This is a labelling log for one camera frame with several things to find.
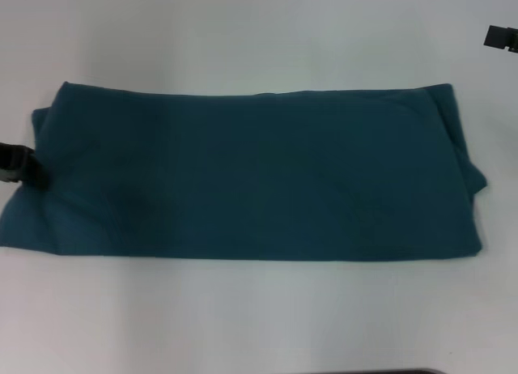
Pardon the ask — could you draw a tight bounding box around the dark grey flat panel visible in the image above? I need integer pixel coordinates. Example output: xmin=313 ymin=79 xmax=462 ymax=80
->
xmin=278 ymin=368 xmax=447 ymax=374

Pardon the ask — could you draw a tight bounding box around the teal blue printed t-shirt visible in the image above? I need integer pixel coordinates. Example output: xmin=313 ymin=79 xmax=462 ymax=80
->
xmin=0 ymin=80 xmax=490 ymax=262

